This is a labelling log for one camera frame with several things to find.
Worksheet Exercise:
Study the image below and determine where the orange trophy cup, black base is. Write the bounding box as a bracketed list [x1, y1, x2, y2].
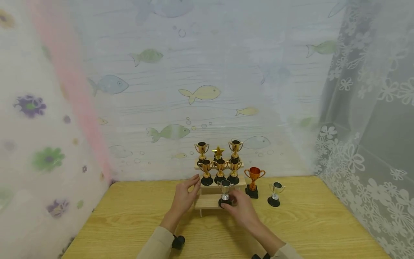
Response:
[244, 167, 266, 199]

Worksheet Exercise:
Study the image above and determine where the light wooden tiered stand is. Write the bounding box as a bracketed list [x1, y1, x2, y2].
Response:
[194, 158, 247, 218]

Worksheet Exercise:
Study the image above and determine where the person's right forearm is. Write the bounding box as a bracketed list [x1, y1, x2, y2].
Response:
[248, 220, 304, 259]

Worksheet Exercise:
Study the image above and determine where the person's left hand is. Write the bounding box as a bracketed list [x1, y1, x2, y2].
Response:
[169, 174, 201, 219]

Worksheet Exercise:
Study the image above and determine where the silver trophy cup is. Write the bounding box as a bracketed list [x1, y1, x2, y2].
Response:
[217, 180, 234, 209]
[267, 182, 286, 208]

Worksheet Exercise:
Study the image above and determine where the person's left forearm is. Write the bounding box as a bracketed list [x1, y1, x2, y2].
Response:
[136, 211, 181, 259]

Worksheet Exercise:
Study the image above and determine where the gold star trophy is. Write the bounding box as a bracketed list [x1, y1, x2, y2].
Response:
[212, 145, 225, 162]

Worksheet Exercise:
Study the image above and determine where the gold trophy cup, black base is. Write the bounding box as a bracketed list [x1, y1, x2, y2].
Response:
[213, 158, 228, 185]
[226, 158, 243, 185]
[228, 140, 244, 161]
[194, 141, 210, 166]
[198, 159, 214, 186]

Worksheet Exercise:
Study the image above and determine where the person's right hand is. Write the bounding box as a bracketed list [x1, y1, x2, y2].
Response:
[221, 189, 261, 233]

